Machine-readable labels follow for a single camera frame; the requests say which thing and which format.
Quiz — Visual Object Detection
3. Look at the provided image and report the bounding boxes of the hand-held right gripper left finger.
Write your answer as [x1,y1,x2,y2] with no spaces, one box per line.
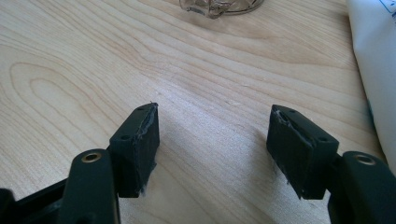
[107,102,161,199]

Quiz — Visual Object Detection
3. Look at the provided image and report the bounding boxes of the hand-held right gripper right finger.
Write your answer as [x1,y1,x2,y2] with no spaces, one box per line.
[266,104,340,201]

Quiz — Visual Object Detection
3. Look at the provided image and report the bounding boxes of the white sheet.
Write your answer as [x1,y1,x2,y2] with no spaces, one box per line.
[346,0,396,175]

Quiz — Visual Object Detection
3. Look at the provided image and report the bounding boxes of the clear glass container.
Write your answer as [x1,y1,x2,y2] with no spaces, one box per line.
[178,0,265,20]

